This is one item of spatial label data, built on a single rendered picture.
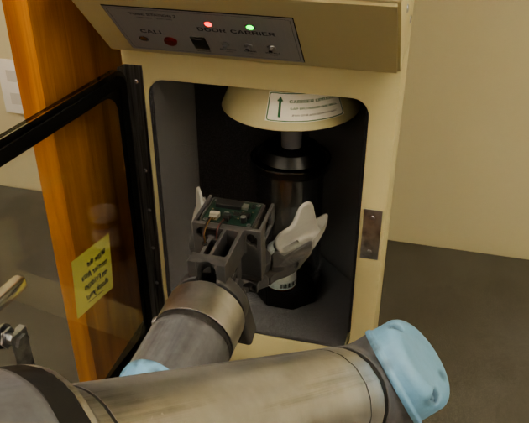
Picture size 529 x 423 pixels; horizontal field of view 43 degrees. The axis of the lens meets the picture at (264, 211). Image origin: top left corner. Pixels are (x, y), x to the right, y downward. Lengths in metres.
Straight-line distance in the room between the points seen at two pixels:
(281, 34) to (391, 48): 0.10
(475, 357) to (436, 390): 0.56
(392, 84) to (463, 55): 0.45
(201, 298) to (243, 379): 0.24
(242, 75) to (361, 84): 0.13
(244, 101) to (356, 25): 0.23
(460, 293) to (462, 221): 0.17
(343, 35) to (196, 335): 0.30
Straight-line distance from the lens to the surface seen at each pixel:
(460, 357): 1.06
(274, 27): 0.65
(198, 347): 0.56
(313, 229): 0.74
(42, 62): 0.77
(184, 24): 0.69
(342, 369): 0.45
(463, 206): 1.28
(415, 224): 1.31
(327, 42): 0.66
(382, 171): 0.78
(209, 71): 0.78
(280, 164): 0.87
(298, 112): 0.79
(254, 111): 0.80
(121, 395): 0.30
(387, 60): 0.68
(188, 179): 0.96
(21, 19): 0.75
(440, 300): 1.16
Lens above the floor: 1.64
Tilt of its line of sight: 31 degrees down
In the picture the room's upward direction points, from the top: straight up
